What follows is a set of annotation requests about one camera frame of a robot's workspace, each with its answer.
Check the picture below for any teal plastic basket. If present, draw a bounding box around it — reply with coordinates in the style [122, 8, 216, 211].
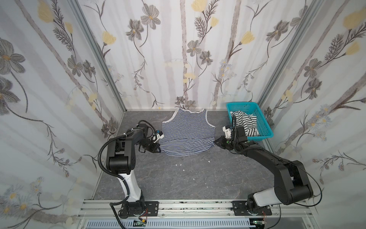
[226, 102, 273, 142]

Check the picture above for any aluminium mounting rail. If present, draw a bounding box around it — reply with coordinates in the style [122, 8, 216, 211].
[77, 199, 313, 219]

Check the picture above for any white slotted cable duct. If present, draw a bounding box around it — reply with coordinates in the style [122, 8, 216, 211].
[85, 219, 256, 229]

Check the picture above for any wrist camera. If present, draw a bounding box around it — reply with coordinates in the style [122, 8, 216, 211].
[151, 130, 164, 143]
[222, 125, 235, 139]

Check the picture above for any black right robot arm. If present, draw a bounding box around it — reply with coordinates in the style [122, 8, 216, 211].
[215, 115, 314, 215]

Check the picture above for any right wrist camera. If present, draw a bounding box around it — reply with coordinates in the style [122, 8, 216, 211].
[222, 125, 235, 139]

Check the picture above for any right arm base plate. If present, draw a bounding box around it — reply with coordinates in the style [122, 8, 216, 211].
[232, 199, 272, 216]

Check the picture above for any left corrugated black cable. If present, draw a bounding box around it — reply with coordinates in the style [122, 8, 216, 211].
[97, 134, 135, 207]

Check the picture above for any black white striped tank top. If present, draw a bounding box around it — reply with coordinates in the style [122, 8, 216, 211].
[230, 111, 260, 136]

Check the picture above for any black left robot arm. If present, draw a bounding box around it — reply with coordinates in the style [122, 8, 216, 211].
[97, 120, 164, 219]

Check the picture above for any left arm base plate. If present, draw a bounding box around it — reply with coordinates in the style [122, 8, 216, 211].
[118, 201, 159, 219]

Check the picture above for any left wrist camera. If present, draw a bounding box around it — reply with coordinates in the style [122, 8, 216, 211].
[151, 130, 164, 143]

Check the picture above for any blue white striped tank top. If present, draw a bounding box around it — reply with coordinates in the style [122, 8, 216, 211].
[160, 108, 215, 157]

